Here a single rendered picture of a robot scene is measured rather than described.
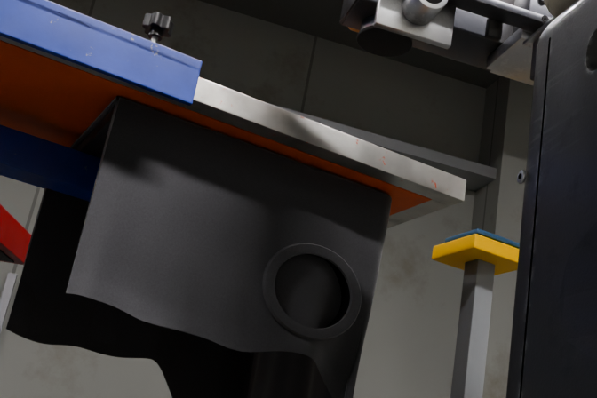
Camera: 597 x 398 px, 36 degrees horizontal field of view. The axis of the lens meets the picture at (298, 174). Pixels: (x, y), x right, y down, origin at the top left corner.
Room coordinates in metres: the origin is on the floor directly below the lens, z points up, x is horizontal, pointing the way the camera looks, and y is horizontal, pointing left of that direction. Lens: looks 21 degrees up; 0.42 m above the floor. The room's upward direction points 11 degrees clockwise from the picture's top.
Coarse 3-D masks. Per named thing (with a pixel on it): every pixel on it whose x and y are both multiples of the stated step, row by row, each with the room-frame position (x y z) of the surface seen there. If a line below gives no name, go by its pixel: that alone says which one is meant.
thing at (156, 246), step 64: (128, 128) 1.21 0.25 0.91; (192, 128) 1.25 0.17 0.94; (128, 192) 1.23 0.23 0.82; (192, 192) 1.26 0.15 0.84; (256, 192) 1.30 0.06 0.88; (320, 192) 1.34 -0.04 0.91; (128, 256) 1.24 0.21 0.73; (192, 256) 1.28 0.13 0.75; (256, 256) 1.32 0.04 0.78; (320, 256) 1.35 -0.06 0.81; (192, 320) 1.30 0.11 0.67; (256, 320) 1.33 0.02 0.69; (320, 320) 1.37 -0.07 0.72
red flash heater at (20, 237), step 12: (0, 204) 2.43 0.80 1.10; (0, 216) 2.45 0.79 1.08; (0, 228) 2.48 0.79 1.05; (12, 228) 2.56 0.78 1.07; (24, 228) 2.64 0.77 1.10; (0, 240) 2.50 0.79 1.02; (12, 240) 2.58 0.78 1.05; (24, 240) 2.66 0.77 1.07; (0, 252) 2.62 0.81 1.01; (12, 252) 2.61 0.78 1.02; (24, 252) 2.69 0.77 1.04
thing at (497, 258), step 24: (456, 240) 1.56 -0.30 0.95; (480, 240) 1.52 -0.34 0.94; (456, 264) 1.63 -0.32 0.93; (480, 264) 1.58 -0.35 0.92; (504, 264) 1.58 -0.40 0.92; (480, 288) 1.58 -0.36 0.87; (480, 312) 1.58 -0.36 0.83; (480, 336) 1.58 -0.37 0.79; (456, 360) 1.60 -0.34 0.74; (480, 360) 1.58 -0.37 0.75; (456, 384) 1.60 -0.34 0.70; (480, 384) 1.59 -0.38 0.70
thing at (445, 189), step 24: (24, 48) 1.11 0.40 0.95; (96, 72) 1.14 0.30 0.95; (216, 96) 1.19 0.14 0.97; (240, 96) 1.20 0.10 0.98; (240, 120) 1.22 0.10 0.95; (264, 120) 1.22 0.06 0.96; (288, 120) 1.24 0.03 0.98; (288, 144) 1.27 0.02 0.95; (312, 144) 1.26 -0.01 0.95; (336, 144) 1.27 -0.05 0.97; (360, 144) 1.29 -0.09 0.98; (360, 168) 1.31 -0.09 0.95; (384, 168) 1.31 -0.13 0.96; (408, 168) 1.33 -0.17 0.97; (432, 168) 1.34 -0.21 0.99; (432, 192) 1.36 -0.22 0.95; (456, 192) 1.36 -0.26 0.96; (408, 216) 1.49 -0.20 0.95
